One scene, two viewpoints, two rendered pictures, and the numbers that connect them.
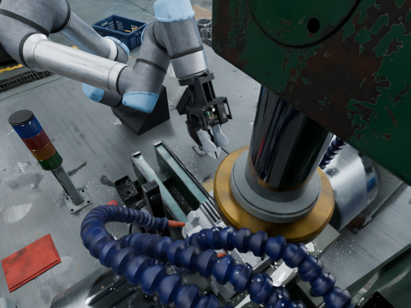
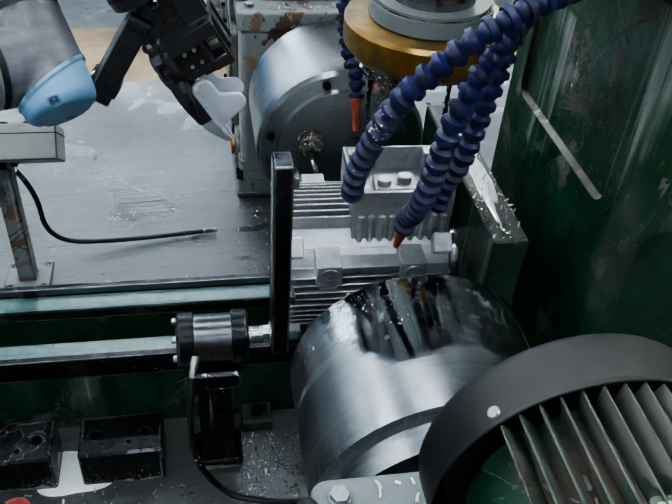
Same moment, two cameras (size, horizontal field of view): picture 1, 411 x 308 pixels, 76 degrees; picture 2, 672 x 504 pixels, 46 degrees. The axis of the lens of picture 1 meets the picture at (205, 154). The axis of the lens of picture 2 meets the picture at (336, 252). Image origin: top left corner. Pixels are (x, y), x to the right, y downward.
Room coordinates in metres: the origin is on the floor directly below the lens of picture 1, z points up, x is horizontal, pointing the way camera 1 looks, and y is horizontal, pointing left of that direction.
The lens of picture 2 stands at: (-0.03, 0.67, 1.66)
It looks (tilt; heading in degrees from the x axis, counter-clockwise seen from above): 39 degrees down; 294
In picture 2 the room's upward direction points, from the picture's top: 5 degrees clockwise
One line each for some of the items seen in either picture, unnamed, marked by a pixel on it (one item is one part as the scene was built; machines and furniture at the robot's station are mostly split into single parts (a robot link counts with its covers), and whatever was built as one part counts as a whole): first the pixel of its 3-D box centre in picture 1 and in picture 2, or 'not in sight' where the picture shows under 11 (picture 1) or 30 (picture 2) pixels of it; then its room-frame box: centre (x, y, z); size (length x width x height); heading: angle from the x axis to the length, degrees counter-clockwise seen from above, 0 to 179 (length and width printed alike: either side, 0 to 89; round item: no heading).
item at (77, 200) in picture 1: (54, 167); not in sight; (0.52, 0.48, 1.01); 0.08 x 0.08 x 0.42; 36
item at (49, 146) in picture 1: (41, 148); not in sight; (0.52, 0.48, 1.10); 0.06 x 0.06 x 0.04
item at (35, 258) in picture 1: (30, 260); not in sight; (0.30, 0.56, 0.80); 0.15 x 0.12 x 0.01; 128
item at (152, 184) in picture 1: (158, 217); (279, 261); (0.29, 0.11, 1.12); 0.04 x 0.03 x 0.26; 36
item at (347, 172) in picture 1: (329, 175); (327, 101); (0.47, -0.37, 1.04); 0.37 x 0.25 x 0.25; 126
